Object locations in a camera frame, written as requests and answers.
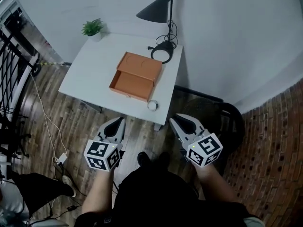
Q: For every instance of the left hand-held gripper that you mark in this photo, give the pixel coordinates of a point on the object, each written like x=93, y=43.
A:
x=101, y=154

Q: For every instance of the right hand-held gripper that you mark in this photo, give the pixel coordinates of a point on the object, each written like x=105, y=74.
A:
x=204, y=150

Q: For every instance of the person's right forearm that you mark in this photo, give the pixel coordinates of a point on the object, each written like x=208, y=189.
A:
x=213, y=185

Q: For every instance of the person's left forearm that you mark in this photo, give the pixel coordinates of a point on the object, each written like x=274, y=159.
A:
x=99, y=193

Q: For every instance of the orange drawer casing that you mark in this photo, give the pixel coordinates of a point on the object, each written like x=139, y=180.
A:
x=139, y=64

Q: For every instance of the person's right black shoe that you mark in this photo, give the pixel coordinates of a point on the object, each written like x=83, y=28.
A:
x=164, y=159

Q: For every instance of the person's black shoe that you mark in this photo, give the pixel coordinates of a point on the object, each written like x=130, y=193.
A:
x=143, y=159
x=164, y=159

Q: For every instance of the person's left black shoe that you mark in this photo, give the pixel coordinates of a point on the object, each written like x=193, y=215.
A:
x=143, y=159

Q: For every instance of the black chair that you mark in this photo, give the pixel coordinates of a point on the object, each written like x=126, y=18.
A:
x=236, y=126

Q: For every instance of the white power adapter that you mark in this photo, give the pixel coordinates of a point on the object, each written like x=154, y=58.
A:
x=62, y=158

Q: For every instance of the white table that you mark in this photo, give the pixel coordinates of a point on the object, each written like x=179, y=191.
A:
x=94, y=74

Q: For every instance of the person's black clothing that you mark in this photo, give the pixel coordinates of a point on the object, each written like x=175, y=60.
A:
x=161, y=202

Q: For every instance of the yellow black striped bar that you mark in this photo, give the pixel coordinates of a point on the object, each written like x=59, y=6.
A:
x=47, y=63

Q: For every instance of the black wheeled chair base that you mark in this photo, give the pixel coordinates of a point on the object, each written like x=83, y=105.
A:
x=14, y=136

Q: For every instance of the small potted green plant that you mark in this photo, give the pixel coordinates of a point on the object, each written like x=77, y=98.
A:
x=91, y=28

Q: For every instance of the black metal railing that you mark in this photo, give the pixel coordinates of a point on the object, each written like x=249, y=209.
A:
x=9, y=79

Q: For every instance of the black desk lamp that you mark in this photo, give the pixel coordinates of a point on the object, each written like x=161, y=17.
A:
x=156, y=12

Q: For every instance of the grey fabric bundle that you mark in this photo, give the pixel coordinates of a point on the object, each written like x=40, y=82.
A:
x=10, y=202

